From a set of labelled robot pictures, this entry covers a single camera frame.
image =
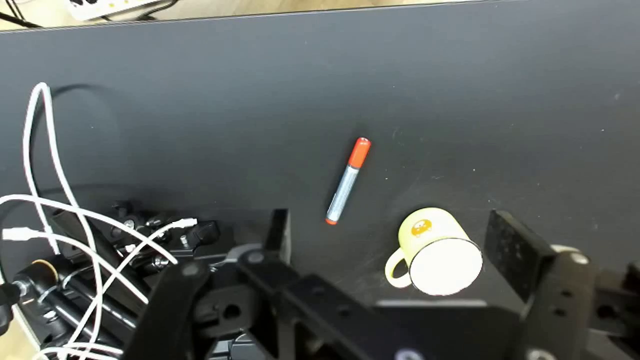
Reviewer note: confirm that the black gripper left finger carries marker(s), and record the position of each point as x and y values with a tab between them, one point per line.
301	317

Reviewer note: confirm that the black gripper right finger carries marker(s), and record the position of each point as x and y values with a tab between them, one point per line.
557	288

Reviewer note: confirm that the orange capped grey marker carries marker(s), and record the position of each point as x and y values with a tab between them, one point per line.
349	178

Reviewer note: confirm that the cream yellow mug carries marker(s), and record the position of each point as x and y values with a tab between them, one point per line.
435	255

